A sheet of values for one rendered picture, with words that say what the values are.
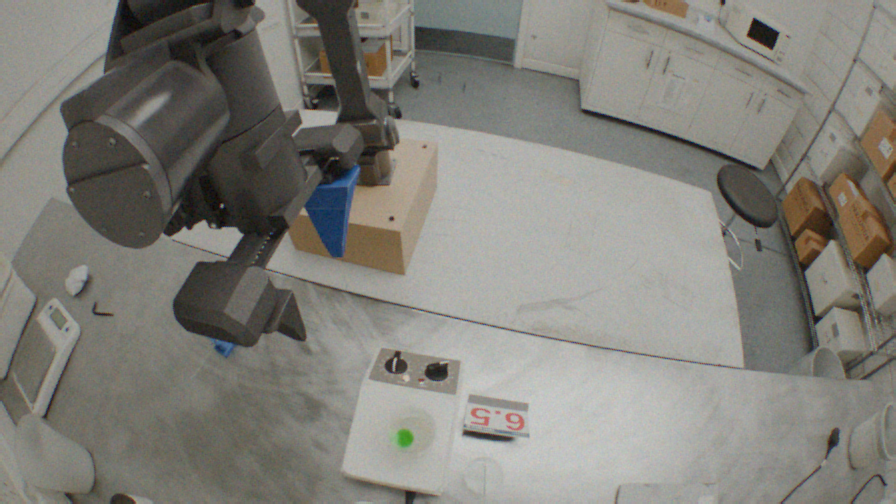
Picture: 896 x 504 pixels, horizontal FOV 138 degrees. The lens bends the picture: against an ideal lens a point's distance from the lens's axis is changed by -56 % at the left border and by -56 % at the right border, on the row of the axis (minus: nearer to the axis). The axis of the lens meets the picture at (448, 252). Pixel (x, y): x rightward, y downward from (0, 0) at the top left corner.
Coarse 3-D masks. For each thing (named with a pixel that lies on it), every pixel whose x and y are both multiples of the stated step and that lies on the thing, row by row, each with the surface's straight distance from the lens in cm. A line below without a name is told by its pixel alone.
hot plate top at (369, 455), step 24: (360, 408) 50; (384, 408) 49; (432, 408) 49; (360, 432) 49; (384, 432) 48; (360, 456) 48; (384, 456) 48; (432, 456) 48; (384, 480) 48; (408, 480) 48; (432, 480) 48
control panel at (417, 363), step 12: (384, 348) 58; (384, 360) 56; (408, 360) 56; (420, 360) 56; (432, 360) 56; (456, 360) 57; (372, 372) 54; (384, 372) 54; (408, 372) 54; (420, 372) 54; (456, 372) 55; (396, 384) 52; (408, 384) 52; (420, 384) 52; (432, 384) 52; (444, 384) 53; (456, 384) 53
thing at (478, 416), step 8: (472, 408) 57; (480, 408) 57; (472, 416) 55; (480, 416) 56; (488, 416) 56; (496, 416) 56; (504, 416) 57; (512, 416) 57; (520, 416) 57; (472, 424) 54; (480, 424) 54; (488, 424) 54; (496, 424) 55; (504, 424) 55; (512, 424) 56; (520, 424) 56
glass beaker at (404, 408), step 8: (400, 400) 42; (408, 400) 42; (400, 408) 42; (408, 408) 43; (416, 408) 42; (424, 408) 42; (392, 416) 42; (400, 416) 45; (408, 416) 46; (416, 416) 46; (424, 416) 44; (432, 416) 41; (392, 424) 44; (432, 424) 43; (392, 432) 46; (392, 440) 44; (432, 440) 41; (424, 448) 41; (432, 448) 47; (408, 456) 46; (416, 456) 45
